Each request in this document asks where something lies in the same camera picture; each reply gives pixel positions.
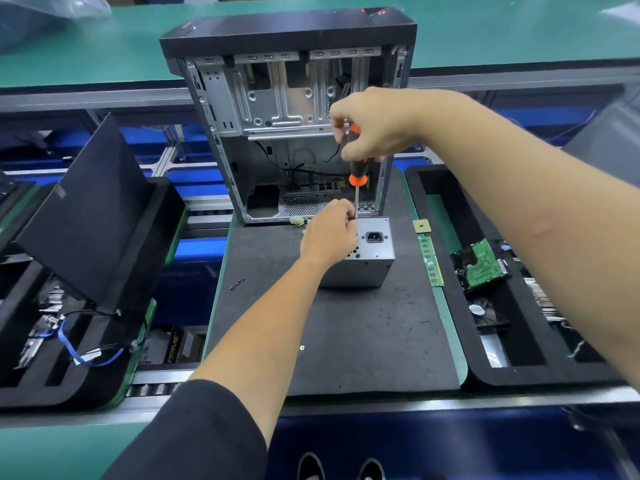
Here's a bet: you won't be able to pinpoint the person's left hand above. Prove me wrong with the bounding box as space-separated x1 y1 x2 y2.
299 198 359 270

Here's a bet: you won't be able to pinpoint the person's right hand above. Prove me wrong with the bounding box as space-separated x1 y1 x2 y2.
329 87 434 163

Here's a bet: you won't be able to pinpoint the orange black screwdriver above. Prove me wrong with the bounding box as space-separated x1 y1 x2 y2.
344 122 369 220

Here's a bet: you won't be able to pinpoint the person's right forearm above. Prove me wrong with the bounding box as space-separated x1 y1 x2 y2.
422 90 640 393

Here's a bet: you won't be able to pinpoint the person's left forearm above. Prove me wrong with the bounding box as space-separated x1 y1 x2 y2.
189 255 344 446

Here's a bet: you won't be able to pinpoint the silver power supply unit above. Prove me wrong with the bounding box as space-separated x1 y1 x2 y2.
304 217 396 289

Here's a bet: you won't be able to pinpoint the open black computer case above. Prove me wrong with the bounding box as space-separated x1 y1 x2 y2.
159 7 419 227

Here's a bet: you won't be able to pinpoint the green memory stick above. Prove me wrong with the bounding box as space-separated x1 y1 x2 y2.
418 235 445 288

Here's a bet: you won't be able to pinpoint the black work mat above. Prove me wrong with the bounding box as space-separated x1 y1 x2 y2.
202 167 461 396

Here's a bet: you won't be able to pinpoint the hard drive green board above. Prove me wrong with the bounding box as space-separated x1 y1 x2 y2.
449 238 511 295

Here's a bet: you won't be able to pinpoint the green pallet board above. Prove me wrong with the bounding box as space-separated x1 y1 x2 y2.
201 167 469 388

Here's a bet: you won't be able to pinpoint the black foam parts tray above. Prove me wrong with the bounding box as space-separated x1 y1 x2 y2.
404 164 627 388

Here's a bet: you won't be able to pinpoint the black cooler fan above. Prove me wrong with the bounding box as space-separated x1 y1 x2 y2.
470 297 512 336

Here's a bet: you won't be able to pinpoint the silver finned heat sink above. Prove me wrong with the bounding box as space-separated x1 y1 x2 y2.
522 276 567 324

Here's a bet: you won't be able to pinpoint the cardboard box black print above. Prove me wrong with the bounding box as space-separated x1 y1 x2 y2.
142 325 209 368

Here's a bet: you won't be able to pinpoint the person's black shoe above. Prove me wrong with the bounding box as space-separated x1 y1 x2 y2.
357 458 386 480
297 452 326 480

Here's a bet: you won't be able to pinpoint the person's black sleeve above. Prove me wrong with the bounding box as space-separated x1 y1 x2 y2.
102 379 269 480

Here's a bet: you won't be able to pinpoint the black case side panel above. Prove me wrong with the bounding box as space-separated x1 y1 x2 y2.
14 113 152 309

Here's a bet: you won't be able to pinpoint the clear plastic bag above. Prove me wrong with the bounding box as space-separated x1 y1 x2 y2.
0 0 114 51

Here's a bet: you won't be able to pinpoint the black internal case cables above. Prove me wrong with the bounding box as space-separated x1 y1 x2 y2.
254 141 351 186

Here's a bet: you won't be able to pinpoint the black foam tray with cables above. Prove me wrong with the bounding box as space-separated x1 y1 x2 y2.
0 177 189 411

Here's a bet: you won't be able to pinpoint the blue data cable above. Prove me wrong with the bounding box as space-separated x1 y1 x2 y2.
56 315 126 369

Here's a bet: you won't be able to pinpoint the silver metal bracket card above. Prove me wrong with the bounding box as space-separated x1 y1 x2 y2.
14 315 62 370

